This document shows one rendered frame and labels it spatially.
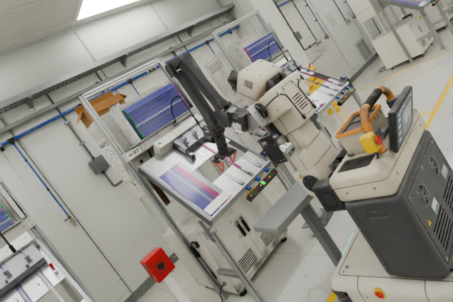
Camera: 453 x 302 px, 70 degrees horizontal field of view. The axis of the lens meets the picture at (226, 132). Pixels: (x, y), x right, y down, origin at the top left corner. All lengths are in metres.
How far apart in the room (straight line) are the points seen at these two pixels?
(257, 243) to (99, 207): 1.90
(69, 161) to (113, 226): 0.86
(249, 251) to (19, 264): 1.52
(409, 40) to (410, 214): 5.15
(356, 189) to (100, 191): 3.05
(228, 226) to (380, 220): 1.39
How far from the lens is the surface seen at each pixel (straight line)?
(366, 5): 6.40
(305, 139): 1.61
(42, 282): 2.18
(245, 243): 2.67
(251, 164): 2.46
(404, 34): 6.35
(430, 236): 1.49
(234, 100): 3.55
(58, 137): 3.95
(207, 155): 2.51
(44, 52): 4.29
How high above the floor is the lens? 1.35
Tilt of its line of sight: 6 degrees down
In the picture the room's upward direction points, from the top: 34 degrees counter-clockwise
